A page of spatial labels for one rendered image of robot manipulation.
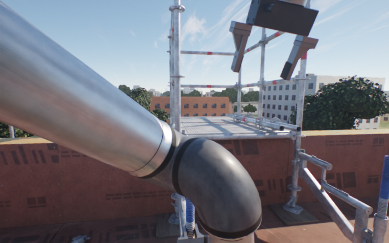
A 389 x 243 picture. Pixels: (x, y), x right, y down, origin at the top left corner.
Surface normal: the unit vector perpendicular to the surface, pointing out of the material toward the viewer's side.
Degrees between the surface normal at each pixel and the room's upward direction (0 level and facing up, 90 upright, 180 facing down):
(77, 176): 90
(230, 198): 72
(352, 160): 90
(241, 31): 114
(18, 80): 101
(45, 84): 94
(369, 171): 90
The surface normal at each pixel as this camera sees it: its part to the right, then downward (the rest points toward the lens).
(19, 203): 0.15, 0.13
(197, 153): -0.15, -0.66
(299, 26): 0.11, 0.51
